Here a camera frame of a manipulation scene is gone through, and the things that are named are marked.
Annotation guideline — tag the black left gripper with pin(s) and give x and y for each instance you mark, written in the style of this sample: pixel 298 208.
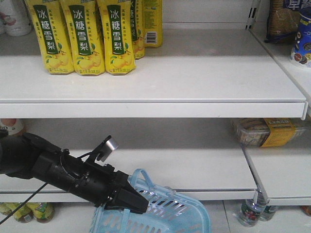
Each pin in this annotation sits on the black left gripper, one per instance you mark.
pixel 102 185

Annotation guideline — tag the light blue plastic basket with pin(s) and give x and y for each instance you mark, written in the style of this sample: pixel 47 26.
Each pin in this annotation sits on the light blue plastic basket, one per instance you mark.
pixel 168 212

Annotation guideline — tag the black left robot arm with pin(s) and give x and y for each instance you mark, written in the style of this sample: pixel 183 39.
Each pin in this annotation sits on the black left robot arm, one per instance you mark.
pixel 31 156

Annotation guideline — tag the white store shelving unit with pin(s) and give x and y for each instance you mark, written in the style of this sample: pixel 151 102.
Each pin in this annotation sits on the white store shelving unit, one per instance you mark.
pixel 171 115

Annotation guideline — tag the orange C100 juice bottle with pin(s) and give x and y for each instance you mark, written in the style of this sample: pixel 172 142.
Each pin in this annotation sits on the orange C100 juice bottle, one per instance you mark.
pixel 14 126

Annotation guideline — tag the clear water bottle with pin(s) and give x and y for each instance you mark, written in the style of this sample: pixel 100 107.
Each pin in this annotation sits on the clear water bottle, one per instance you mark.
pixel 251 210

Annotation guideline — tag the boxed cookies yellow band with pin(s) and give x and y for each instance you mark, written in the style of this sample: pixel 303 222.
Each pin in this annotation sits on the boxed cookies yellow band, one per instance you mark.
pixel 268 132

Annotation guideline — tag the yellow pear drink bottle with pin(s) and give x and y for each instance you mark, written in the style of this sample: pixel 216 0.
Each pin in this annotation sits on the yellow pear drink bottle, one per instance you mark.
pixel 52 35
pixel 118 50
pixel 85 34

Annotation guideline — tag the white peach drink bottle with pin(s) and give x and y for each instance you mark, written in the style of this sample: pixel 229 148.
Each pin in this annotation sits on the white peach drink bottle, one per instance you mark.
pixel 15 17

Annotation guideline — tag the blue instant noodle cup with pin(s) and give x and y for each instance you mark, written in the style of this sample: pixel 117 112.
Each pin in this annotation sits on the blue instant noodle cup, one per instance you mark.
pixel 301 50

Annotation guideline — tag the dark cracker package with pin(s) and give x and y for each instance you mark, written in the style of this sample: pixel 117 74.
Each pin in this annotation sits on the dark cracker package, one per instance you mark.
pixel 283 19

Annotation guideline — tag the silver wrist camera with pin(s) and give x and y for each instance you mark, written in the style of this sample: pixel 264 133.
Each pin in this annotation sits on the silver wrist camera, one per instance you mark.
pixel 105 148

